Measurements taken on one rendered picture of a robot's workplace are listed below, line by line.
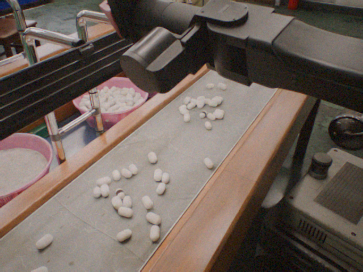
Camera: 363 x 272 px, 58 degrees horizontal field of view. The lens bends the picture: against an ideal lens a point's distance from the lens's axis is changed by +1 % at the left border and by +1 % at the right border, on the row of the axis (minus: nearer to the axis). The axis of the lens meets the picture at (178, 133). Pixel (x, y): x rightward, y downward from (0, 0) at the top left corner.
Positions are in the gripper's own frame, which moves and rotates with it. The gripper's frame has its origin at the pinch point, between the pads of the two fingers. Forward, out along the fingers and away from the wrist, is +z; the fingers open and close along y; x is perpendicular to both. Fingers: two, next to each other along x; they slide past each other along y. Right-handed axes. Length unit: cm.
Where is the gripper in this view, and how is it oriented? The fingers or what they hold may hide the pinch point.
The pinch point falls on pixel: (105, 5)
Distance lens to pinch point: 56.5
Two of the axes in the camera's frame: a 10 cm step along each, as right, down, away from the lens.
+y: 2.3, 6.2, 7.5
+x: 6.3, -6.8, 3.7
